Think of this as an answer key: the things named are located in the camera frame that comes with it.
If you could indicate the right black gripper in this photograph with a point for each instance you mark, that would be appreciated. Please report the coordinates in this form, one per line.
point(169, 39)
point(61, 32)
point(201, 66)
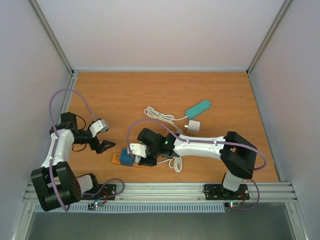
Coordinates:
point(147, 163)

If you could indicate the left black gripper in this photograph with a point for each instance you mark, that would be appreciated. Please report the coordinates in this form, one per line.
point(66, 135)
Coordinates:
point(100, 148)

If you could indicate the orange power strip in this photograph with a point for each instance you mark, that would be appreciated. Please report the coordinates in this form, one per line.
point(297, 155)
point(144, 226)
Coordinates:
point(115, 161)

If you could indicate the blue cube socket adapter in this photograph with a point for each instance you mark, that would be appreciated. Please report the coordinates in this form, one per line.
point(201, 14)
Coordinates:
point(125, 159)

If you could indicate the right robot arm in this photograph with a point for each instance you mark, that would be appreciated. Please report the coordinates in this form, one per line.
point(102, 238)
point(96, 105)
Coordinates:
point(237, 154)

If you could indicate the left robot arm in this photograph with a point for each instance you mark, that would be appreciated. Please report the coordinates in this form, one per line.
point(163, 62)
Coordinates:
point(54, 182)

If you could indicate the white cube socket adapter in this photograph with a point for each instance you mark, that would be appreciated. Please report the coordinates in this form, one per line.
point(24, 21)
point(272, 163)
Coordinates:
point(193, 127)

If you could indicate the left small circuit board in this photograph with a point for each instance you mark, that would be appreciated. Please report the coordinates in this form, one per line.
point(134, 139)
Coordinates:
point(95, 205)

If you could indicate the small circuit board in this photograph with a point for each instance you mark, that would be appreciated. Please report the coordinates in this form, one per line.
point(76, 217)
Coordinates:
point(95, 205)
point(232, 204)

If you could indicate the teal power strip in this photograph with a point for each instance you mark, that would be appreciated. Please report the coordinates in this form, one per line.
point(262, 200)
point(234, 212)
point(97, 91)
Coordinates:
point(198, 109)

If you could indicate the right small circuit board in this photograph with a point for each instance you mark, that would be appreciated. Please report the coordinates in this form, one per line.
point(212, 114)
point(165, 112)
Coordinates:
point(232, 204)

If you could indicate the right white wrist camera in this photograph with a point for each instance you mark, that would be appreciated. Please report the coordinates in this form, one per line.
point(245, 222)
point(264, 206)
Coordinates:
point(137, 149)

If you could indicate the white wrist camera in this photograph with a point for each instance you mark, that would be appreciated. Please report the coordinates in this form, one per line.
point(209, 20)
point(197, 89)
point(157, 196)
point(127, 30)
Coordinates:
point(98, 126)
point(137, 149)

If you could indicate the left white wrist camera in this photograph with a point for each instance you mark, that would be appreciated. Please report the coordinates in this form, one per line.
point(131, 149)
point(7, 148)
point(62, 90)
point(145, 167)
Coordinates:
point(98, 126)

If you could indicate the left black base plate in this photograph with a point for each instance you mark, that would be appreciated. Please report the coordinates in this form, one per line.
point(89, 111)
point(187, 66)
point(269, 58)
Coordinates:
point(108, 190)

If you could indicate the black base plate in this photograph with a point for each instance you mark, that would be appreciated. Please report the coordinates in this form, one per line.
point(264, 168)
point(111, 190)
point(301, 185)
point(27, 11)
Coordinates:
point(108, 190)
point(217, 192)

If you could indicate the aluminium front rail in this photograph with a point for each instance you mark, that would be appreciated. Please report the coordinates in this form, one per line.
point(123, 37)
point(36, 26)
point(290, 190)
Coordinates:
point(178, 192)

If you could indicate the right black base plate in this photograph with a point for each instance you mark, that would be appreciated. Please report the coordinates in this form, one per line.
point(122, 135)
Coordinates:
point(217, 192)

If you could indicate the grey slotted cable duct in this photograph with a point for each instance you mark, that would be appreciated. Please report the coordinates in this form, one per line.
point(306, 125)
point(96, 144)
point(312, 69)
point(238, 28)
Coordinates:
point(136, 208)

